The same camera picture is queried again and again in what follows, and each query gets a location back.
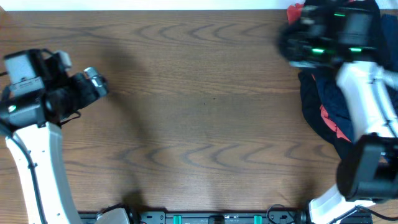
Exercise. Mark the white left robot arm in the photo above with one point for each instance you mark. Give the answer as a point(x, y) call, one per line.
point(33, 111)

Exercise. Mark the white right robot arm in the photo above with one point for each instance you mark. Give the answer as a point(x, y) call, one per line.
point(368, 174)

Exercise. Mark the black shorts white waistband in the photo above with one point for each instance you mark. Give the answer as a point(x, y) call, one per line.
point(356, 30)

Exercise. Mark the navy blue garment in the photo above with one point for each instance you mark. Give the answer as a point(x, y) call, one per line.
point(333, 109)

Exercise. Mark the black garment in pile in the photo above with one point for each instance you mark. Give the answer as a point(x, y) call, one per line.
point(311, 109)

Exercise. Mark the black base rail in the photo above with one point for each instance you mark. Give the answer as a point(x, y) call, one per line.
point(277, 216)

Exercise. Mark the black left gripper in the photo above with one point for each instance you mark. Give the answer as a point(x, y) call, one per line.
point(89, 94)

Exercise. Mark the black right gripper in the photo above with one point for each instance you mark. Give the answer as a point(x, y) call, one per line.
point(294, 53)

